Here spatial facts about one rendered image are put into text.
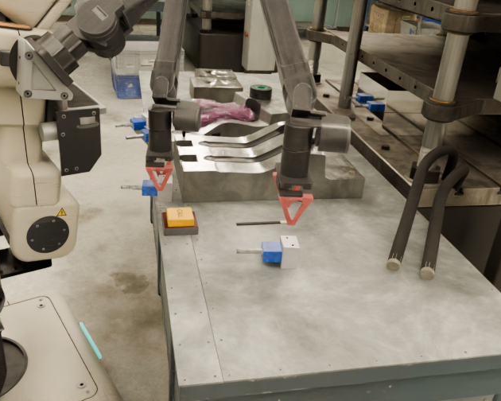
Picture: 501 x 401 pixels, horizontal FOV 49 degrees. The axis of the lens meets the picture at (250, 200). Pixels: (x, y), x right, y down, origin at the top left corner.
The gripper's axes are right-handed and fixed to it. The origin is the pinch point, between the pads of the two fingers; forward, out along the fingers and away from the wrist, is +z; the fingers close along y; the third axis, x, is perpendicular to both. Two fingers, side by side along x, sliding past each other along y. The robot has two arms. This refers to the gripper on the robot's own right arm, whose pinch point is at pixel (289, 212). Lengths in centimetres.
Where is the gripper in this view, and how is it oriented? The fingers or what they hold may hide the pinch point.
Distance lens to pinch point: 114.6
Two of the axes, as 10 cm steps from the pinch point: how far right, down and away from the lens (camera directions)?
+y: -0.7, -4.5, 8.9
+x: -9.9, -0.4, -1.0
